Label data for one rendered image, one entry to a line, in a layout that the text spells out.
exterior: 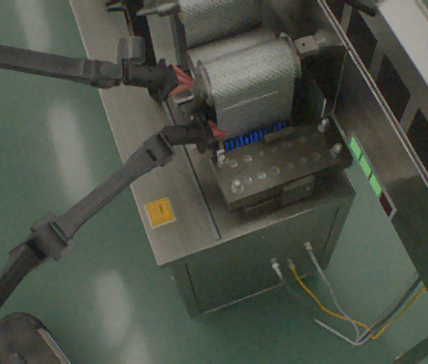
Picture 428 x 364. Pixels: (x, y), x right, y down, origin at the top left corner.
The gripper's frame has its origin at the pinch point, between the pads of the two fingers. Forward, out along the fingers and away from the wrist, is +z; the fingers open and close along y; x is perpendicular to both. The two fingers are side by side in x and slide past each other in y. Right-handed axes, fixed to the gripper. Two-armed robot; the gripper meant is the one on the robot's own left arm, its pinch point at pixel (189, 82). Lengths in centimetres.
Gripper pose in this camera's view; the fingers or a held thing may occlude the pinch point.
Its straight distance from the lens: 167.5
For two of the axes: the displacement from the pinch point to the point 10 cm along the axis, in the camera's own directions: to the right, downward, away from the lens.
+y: 3.2, 8.2, -4.7
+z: 8.1, 0.2, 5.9
